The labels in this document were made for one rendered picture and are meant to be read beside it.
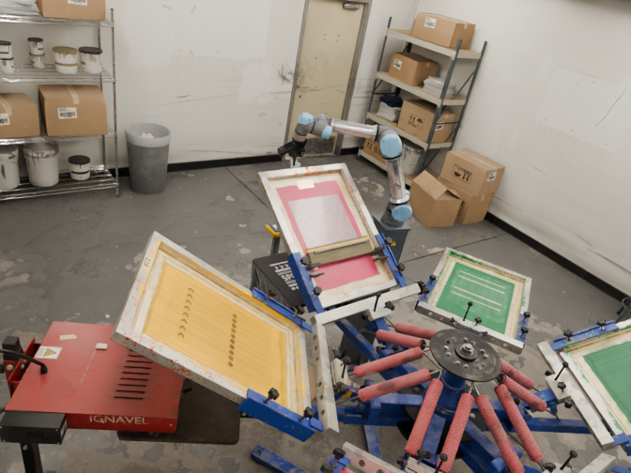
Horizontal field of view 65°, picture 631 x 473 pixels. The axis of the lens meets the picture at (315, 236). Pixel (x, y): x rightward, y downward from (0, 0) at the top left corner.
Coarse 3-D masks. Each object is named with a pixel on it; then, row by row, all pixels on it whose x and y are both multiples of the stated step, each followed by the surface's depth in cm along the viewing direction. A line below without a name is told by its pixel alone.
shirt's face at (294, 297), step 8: (264, 256) 305; (272, 256) 306; (280, 256) 308; (264, 264) 298; (272, 272) 292; (272, 280) 286; (280, 280) 287; (280, 288) 280; (288, 288) 282; (288, 296) 276; (296, 296) 277; (296, 304) 270
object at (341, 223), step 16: (320, 192) 280; (336, 192) 285; (320, 208) 274; (336, 208) 279; (336, 224) 274; (352, 224) 279; (336, 240) 269; (368, 256) 274; (352, 272) 264; (368, 272) 269
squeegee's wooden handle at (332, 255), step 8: (368, 240) 273; (344, 248) 263; (352, 248) 266; (360, 248) 269; (368, 248) 272; (312, 256) 252; (320, 256) 254; (328, 256) 257; (336, 256) 259; (344, 256) 262; (352, 256) 265; (320, 264) 253
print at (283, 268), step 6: (276, 264) 300; (282, 264) 301; (288, 264) 302; (276, 270) 294; (282, 270) 295; (288, 270) 296; (282, 276) 290; (288, 276) 292; (288, 282) 286; (294, 282) 287; (294, 288) 282
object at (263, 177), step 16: (256, 176) 264; (272, 176) 265; (288, 176) 272; (272, 192) 260; (352, 192) 287; (272, 208) 256; (368, 224) 280; (288, 240) 250; (368, 288) 259; (384, 288) 264; (336, 304) 248
